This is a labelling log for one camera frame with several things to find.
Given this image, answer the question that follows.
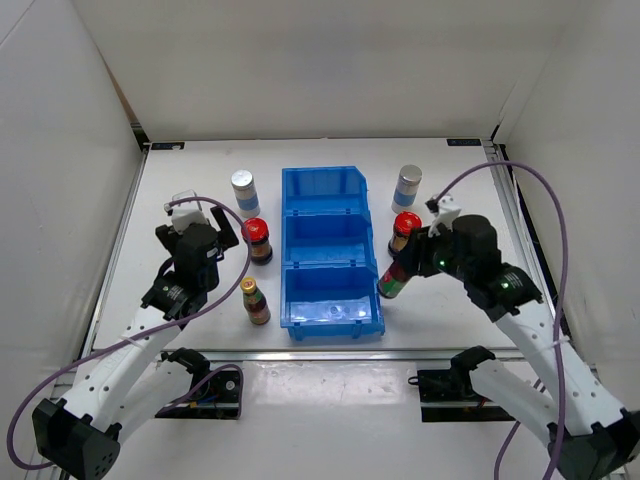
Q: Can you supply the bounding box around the right white shaker silver cap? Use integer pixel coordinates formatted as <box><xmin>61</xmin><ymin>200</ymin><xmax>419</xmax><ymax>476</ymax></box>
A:
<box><xmin>391</xmin><ymin>164</ymin><xmax>422</xmax><ymax>214</ymax></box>

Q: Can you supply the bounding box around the red-lid sauce jar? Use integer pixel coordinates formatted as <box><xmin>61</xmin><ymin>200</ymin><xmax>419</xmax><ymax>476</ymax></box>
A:
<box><xmin>241</xmin><ymin>217</ymin><xmax>273</xmax><ymax>265</ymax></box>
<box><xmin>388</xmin><ymin>211</ymin><xmax>422</xmax><ymax>258</ymax></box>

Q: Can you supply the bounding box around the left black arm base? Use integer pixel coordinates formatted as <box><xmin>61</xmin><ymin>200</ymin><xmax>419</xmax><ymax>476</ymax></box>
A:
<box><xmin>155</xmin><ymin>348</ymin><xmax>244</xmax><ymax>420</ymax></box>

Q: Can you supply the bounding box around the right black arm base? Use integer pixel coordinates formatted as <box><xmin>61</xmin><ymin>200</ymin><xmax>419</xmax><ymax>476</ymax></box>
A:
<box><xmin>407</xmin><ymin>346</ymin><xmax>512</xmax><ymax>423</ymax></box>

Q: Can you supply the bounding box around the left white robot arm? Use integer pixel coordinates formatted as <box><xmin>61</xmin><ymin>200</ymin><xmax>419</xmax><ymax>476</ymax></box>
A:
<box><xmin>32</xmin><ymin>200</ymin><xmax>239</xmax><ymax>479</ymax></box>

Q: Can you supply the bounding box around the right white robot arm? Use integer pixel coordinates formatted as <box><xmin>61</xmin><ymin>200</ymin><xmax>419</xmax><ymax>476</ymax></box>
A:
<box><xmin>394</xmin><ymin>215</ymin><xmax>639</xmax><ymax>479</ymax></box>

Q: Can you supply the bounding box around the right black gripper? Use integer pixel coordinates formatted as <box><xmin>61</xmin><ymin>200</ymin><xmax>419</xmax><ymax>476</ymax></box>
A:
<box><xmin>392</xmin><ymin>220</ymin><xmax>473</xmax><ymax>283</ymax></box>

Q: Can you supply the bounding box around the right red-lid sauce jar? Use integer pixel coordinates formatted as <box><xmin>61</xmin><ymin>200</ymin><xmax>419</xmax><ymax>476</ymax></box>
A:
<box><xmin>388</xmin><ymin>211</ymin><xmax>422</xmax><ymax>258</ymax></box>

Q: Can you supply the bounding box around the yellow-cap sauce bottle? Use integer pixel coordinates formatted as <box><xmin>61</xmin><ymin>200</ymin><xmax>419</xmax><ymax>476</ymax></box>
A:
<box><xmin>240</xmin><ymin>277</ymin><xmax>271</xmax><ymax>325</ymax></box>
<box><xmin>377</xmin><ymin>258</ymin><xmax>411</xmax><ymax>299</ymax></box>

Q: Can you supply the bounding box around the blue plastic divided bin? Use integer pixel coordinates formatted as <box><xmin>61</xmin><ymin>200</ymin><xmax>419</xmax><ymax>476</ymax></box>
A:
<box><xmin>280</xmin><ymin>166</ymin><xmax>385</xmax><ymax>341</ymax></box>

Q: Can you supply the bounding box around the front aluminium rail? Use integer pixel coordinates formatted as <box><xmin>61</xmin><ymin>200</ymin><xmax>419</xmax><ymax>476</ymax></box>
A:
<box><xmin>74</xmin><ymin>348</ymin><xmax>526</xmax><ymax>365</ymax></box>

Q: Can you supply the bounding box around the left white shaker silver cap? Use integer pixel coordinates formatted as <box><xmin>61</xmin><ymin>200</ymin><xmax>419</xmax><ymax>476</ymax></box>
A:
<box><xmin>231</xmin><ymin>169</ymin><xmax>260</xmax><ymax>218</ymax></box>

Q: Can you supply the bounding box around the left black corner label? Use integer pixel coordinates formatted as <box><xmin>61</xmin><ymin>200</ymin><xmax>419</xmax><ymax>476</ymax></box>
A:
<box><xmin>150</xmin><ymin>142</ymin><xmax>185</xmax><ymax>151</ymax></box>

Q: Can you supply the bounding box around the white shaker silver cap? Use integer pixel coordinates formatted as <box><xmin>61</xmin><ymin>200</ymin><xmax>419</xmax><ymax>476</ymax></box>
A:
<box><xmin>231</xmin><ymin>169</ymin><xmax>260</xmax><ymax>218</ymax></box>
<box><xmin>391</xmin><ymin>164</ymin><xmax>422</xmax><ymax>214</ymax></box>

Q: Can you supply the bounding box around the left red-lid sauce jar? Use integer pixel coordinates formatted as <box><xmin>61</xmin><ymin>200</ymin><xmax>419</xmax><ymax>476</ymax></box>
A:
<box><xmin>241</xmin><ymin>217</ymin><xmax>273</xmax><ymax>265</ymax></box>

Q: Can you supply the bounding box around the black corner label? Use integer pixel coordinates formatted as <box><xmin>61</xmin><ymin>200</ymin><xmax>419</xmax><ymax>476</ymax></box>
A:
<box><xmin>150</xmin><ymin>142</ymin><xmax>185</xmax><ymax>151</ymax></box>
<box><xmin>446</xmin><ymin>138</ymin><xmax>482</xmax><ymax>147</ymax></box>

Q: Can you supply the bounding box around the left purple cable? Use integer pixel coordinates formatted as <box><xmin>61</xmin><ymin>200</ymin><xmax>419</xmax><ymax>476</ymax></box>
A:
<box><xmin>9</xmin><ymin>197</ymin><xmax>254</xmax><ymax>471</ymax></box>

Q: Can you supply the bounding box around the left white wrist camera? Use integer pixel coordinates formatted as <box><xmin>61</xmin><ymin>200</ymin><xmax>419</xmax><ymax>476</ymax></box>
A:
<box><xmin>164</xmin><ymin>200</ymin><xmax>209</xmax><ymax>235</ymax></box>

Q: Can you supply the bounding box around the right black corner label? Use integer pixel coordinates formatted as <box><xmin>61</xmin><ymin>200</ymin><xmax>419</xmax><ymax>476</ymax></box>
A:
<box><xmin>446</xmin><ymin>138</ymin><xmax>482</xmax><ymax>147</ymax></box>

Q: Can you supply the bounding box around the left aluminium side rail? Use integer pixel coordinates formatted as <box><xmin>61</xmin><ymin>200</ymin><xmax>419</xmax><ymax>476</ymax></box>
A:
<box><xmin>76</xmin><ymin>145</ymin><xmax>149</xmax><ymax>360</ymax></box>

